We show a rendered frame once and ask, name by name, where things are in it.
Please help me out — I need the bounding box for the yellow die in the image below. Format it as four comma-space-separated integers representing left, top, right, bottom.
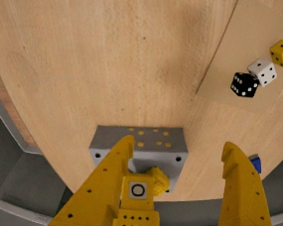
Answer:
270, 40, 283, 67

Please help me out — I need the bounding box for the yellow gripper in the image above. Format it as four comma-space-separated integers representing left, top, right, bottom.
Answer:
47, 135, 272, 226

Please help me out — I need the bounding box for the tan flat mat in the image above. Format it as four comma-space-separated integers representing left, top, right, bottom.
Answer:
195, 0, 283, 116

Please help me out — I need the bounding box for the black die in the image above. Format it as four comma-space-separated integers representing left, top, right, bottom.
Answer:
230, 72, 259, 98

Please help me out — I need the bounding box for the white die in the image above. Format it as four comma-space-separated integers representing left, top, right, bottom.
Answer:
247, 57, 277, 87

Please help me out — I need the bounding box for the small blue rounded block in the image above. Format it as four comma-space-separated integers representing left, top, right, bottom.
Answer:
248, 154, 261, 173

